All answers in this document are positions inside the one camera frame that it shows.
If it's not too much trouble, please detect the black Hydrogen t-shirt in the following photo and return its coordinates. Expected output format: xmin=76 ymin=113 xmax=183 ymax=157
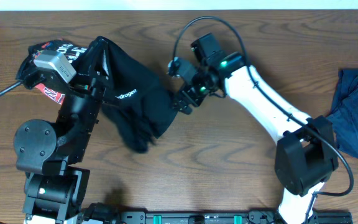
xmin=71 ymin=35 xmax=180 ymax=154

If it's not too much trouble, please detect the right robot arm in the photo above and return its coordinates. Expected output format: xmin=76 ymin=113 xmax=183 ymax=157
xmin=168 ymin=34 xmax=339 ymax=223

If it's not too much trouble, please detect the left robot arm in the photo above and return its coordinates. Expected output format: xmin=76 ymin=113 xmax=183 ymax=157
xmin=14 ymin=39 xmax=110 ymax=223

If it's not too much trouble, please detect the folded black printed shirt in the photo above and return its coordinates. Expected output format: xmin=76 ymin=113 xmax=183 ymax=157
xmin=16 ymin=39 xmax=87 ymax=83

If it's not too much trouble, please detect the folded red printed shirt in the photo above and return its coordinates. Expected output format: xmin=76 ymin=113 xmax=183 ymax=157
xmin=35 ymin=83 xmax=65 ymax=105

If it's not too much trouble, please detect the navy blue crumpled garment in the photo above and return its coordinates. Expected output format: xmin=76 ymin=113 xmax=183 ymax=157
xmin=328 ymin=68 xmax=358 ymax=159

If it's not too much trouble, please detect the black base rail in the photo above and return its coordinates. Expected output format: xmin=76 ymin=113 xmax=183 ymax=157
xmin=81 ymin=203 xmax=353 ymax=224

